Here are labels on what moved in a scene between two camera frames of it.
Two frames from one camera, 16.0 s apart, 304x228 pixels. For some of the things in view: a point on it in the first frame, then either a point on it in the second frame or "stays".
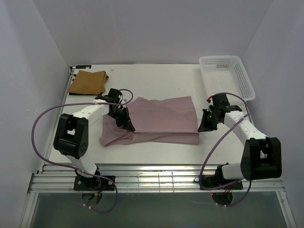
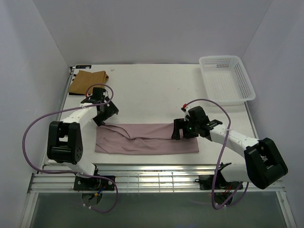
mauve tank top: x=168 y=120 to x=142 y=138
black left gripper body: x=120 y=116 to x=108 y=112
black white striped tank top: x=80 y=95 stays
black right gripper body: x=212 y=122 to x=189 y=128
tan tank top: x=85 y=82 stays
